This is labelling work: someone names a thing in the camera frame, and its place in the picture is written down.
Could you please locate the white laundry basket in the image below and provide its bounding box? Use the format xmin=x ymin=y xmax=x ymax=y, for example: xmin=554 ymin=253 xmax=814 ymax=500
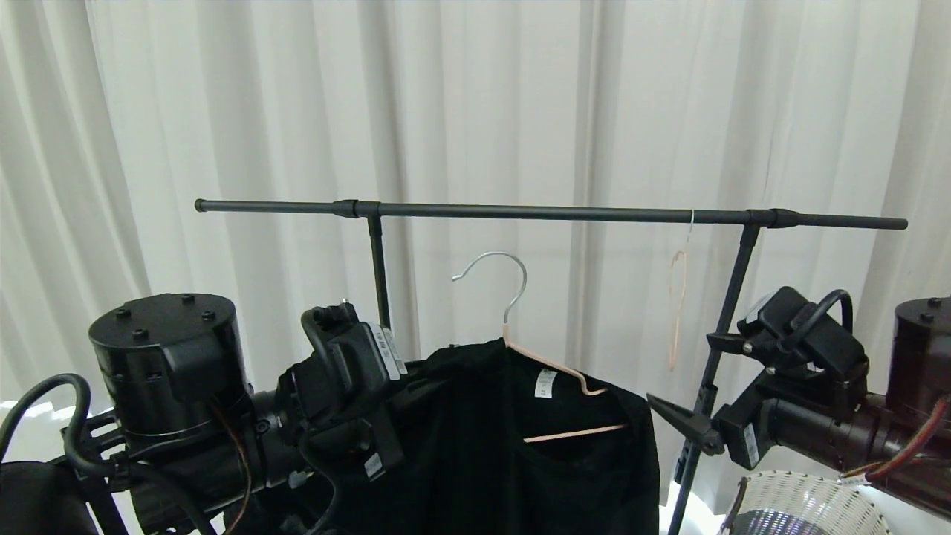
xmin=717 ymin=470 xmax=900 ymax=535

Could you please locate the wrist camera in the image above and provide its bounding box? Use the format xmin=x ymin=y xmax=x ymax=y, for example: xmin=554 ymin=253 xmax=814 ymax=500
xmin=706 ymin=286 xmax=870 ymax=417
xmin=312 ymin=301 xmax=408 ymax=417

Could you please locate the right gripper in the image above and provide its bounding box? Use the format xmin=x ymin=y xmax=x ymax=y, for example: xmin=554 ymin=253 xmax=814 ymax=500
xmin=712 ymin=394 xmax=869 ymax=470

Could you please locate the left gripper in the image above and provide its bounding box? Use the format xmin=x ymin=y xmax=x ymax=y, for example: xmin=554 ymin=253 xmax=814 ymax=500
xmin=253 ymin=370 xmax=407 ymax=521

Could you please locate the white curtain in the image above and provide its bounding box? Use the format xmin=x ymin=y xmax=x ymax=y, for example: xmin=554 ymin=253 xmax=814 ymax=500
xmin=0 ymin=0 xmax=951 ymax=513

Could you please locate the pink clothes hanger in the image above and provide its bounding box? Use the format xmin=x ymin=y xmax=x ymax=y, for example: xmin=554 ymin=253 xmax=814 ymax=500
xmin=667 ymin=210 xmax=695 ymax=372
xmin=452 ymin=251 xmax=629 ymax=444

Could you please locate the black t-shirt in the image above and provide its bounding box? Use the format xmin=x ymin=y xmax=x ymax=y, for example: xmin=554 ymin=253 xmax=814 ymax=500
xmin=327 ymin=338 xmax=662 ymax=535

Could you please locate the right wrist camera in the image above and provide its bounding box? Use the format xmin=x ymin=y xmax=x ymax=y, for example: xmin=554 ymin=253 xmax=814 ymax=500
xmin=706 ymin=286 xmax=870 ymax=417

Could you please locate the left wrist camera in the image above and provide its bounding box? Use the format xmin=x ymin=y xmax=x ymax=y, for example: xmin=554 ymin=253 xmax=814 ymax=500
xmin=312 ymin=301 xmax=408 ymax=417

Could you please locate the black clothes rack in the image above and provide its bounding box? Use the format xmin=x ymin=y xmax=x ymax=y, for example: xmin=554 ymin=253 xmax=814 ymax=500
xmin=195 ymin=198 xmax=909 ymax=535

